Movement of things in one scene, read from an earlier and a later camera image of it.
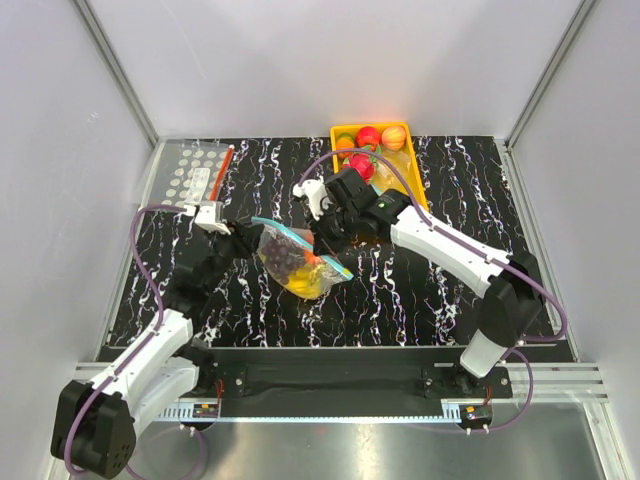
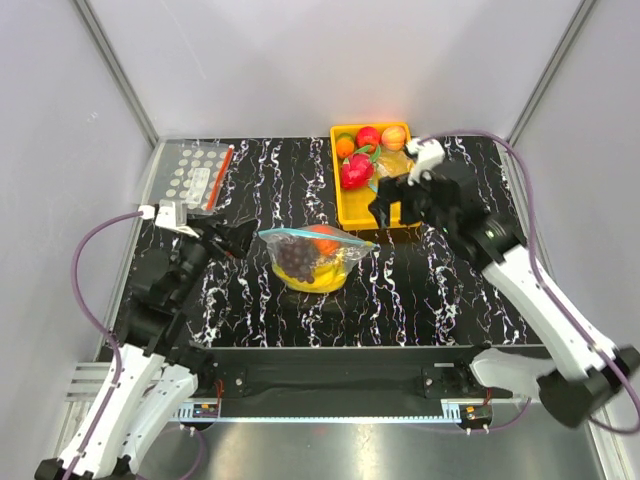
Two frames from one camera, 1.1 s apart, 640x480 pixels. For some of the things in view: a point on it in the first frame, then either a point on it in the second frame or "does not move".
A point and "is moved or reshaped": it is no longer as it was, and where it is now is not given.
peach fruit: (393, 137) does not move
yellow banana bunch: (306, 282) is moved or reshaped
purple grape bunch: (281, 258) → (298, 256)
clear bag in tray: (385, 178) does not move
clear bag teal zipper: (290, 259) is moved or reshaped
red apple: (367, 135) does not move
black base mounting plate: (341, 374) does not move
